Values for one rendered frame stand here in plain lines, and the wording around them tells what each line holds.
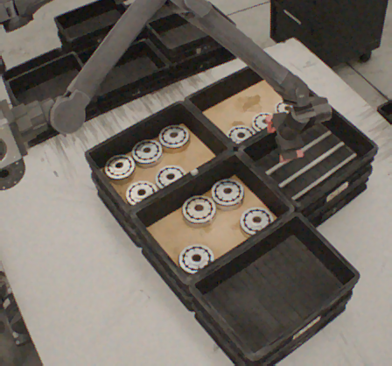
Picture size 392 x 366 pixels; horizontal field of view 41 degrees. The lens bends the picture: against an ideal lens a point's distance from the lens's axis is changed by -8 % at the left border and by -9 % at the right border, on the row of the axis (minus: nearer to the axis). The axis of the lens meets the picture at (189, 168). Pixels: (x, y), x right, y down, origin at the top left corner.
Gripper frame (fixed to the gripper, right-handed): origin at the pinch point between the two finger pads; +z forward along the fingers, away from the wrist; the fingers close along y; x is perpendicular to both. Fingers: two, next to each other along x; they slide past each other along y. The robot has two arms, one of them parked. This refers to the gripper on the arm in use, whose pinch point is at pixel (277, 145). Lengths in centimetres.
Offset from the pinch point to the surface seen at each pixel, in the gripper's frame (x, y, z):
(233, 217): 11.3, -11.0, 23.4
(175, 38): -21, 110, 97
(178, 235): 28.9, -11.8, 26.1
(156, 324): 43, -36, 34
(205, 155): 10.0, 14.6, 32.2
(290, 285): 5.2, -38.5, 12.9
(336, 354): -4, -64, 16
